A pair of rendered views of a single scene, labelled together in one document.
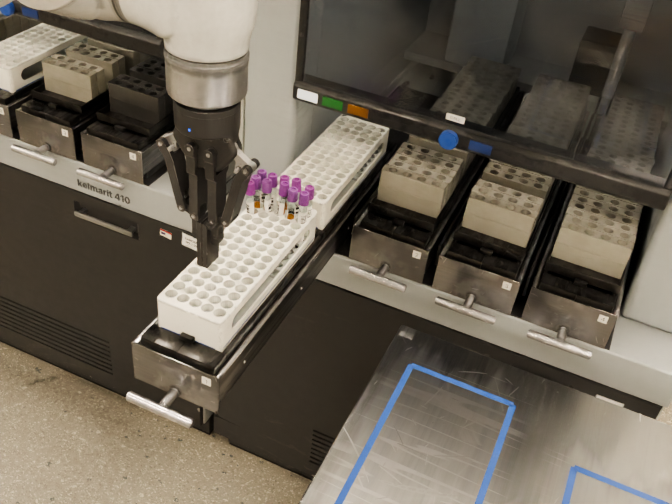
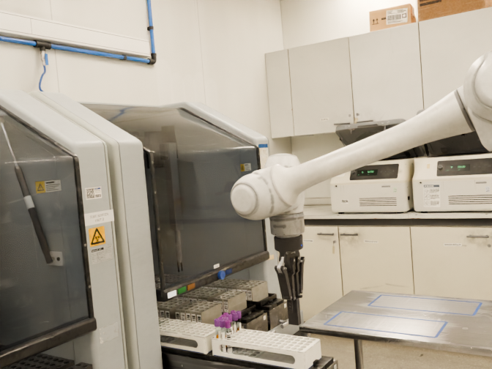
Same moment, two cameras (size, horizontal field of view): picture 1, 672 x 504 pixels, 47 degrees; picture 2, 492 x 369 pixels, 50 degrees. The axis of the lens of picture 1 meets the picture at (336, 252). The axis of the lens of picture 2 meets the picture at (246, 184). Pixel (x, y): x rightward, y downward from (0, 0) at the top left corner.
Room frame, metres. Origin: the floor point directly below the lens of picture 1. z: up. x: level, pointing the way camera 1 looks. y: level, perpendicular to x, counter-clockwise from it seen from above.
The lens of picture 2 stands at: (0.55, 1.52, 1.37)
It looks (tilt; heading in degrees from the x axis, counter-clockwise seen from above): 3 degrees down; 283
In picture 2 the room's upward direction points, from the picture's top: 5 degrees counter-clockwise
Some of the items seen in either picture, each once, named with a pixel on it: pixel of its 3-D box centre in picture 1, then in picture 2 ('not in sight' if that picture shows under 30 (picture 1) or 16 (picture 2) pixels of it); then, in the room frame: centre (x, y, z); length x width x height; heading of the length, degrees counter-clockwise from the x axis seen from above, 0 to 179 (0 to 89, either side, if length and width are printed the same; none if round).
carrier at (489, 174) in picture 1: (511, 193); (214, 301); (1.13, -0.29, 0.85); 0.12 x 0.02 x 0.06; 70
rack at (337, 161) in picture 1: (332, 169); (177, 335); (1.16, 0.02, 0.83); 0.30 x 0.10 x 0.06; 160
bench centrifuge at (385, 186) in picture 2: not in sight; (379, 165); (0.48, -2.49, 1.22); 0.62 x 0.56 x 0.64; 69
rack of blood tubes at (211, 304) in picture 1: (243, 267); (264, 349); (0.86, 0.13, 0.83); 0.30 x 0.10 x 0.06; 160
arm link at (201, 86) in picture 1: (207, 72); (287, 224); (0.77, 0.16, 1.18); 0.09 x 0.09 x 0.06
